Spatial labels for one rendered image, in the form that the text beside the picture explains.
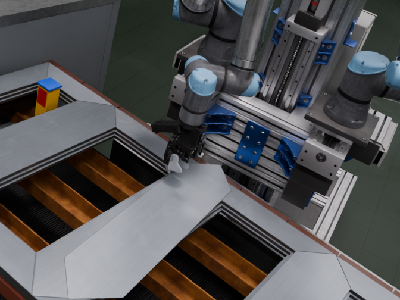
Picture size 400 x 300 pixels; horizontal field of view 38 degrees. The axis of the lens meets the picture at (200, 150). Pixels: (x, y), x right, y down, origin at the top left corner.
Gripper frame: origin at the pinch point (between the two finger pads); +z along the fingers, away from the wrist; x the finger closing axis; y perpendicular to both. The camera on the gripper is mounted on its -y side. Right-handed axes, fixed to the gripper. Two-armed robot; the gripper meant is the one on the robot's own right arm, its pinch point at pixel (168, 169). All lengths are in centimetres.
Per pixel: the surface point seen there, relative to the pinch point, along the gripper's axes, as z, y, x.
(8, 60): -2, -71, -4
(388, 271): 85, 69, 135
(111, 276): 0.6, 17.8, -44.4
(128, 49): 86, -163, 186
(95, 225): 0.8, 3.1, -34.9
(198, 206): 0.6, 16.2, -5.5
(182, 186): 0.6, 7.3, -2.0
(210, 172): 0.6, 8.6, 11.2
